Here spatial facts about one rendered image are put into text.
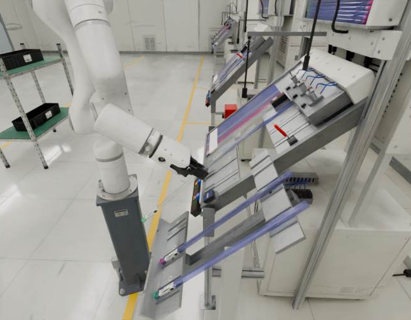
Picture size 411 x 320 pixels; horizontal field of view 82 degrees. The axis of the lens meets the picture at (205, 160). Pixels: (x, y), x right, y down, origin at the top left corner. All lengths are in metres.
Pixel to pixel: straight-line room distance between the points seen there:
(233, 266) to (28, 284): 1.44
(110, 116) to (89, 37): 0.19
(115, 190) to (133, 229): 0.25
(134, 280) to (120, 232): 0.43
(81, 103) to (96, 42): 0.33
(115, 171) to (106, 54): 0.57
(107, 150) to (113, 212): 0.32
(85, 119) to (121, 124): 0.35
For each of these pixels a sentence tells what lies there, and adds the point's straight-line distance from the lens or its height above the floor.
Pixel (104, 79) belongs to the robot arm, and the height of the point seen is 1.28.
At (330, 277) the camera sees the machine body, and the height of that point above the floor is 0.25.
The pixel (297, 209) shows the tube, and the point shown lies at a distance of 0.54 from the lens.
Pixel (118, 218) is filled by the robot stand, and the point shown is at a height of 0.58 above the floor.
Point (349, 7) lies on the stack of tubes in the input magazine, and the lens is 0.97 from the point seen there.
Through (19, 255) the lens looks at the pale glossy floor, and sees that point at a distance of 2.17.
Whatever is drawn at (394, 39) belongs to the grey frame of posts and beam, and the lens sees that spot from 0.83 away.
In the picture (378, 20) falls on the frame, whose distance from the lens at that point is 0.83.
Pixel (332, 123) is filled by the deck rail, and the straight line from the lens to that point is 0.89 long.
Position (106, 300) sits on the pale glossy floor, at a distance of 1.70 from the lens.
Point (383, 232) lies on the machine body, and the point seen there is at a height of 0.60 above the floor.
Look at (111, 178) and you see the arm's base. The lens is 1.12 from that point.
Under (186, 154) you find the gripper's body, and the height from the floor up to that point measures 1.07.
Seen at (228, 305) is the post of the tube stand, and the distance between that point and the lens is 1.02.
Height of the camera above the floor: 1.43
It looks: 32 degrees down
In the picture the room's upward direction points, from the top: straight up
